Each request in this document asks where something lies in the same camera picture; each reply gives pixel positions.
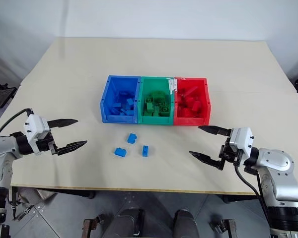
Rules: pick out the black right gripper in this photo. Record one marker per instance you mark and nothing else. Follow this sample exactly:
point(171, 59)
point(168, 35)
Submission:
point(227, 153)

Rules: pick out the blue plastic bin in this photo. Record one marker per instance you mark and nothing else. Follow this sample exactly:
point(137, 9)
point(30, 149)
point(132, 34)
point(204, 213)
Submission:
point(119, 120)

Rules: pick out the rusty metal bracket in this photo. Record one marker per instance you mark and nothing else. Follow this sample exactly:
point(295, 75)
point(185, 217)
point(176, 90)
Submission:
point(89, 226)
point(226, 228)

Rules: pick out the red plastic bin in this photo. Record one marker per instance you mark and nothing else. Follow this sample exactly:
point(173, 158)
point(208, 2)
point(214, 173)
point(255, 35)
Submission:
point(188, 121)

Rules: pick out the long red toy brick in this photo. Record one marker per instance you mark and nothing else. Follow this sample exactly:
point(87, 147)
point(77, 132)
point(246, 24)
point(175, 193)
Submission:
point(190, 92)

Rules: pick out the black metal stand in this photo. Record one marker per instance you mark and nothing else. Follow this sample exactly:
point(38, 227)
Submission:
point(2, 95)

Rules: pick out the narrow blue toy brick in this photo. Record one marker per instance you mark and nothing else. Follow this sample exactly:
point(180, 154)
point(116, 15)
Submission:
point(145, 150)

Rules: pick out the white tape strip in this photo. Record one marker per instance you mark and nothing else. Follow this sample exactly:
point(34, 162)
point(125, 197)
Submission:
point(172, 85)

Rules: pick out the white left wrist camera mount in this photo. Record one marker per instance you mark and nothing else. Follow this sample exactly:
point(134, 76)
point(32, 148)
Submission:
point(34, 126)

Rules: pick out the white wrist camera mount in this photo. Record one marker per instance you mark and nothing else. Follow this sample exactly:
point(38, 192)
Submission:
point(34, 126)
point(242, 141)

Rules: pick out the green plastic bin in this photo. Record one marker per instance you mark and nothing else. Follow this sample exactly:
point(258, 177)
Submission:
point(154, 120)

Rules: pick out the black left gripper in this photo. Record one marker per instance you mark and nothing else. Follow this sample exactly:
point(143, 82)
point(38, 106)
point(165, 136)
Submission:
point(46, 146)

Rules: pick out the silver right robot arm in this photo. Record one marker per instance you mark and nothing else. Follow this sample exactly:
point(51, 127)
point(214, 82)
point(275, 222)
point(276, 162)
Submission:
point(275, 161)

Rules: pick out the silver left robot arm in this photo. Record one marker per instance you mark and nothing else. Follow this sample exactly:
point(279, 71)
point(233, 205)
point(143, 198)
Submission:
point(0, 148)

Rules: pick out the black table clamp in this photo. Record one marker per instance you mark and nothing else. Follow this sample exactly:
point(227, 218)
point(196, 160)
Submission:
point(229, 198)

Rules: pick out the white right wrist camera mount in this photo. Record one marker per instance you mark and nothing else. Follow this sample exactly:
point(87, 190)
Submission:
point(242, 141)

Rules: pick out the dark rounded shape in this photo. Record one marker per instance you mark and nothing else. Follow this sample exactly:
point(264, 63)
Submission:
point(186, 224)

